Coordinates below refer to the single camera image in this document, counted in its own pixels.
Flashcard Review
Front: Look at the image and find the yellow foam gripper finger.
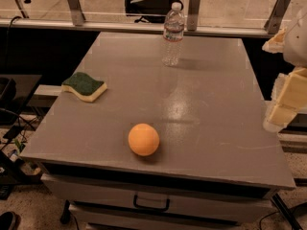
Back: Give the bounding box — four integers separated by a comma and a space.
263, 67, 307, 132
262, 29, 286, 54

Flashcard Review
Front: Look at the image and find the clear plastic water bottle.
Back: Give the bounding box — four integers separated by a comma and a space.
162, 2, 185, 66

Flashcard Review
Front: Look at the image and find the green and yellow sponge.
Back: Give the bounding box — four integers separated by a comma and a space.
61, 72, 107, 103

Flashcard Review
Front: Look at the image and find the black office chair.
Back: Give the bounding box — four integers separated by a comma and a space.
125, 0, 181, 24

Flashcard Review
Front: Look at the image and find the orange ball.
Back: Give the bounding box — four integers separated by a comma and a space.
128, 124, 160, 156

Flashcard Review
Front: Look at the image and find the grey drawer cabinet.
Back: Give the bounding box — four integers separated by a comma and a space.
42, 173, 286, 230

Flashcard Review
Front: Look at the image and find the black side table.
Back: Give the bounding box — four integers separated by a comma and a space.
0, 75, 42, 126

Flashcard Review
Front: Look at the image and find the black shoe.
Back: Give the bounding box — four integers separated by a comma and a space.
0, 212, 19, 230

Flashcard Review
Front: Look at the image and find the black drawer handle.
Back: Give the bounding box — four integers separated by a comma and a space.
132, 195, 171, 212

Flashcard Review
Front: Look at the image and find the metal window rail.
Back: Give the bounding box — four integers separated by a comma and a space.
14, 0, 291, 38

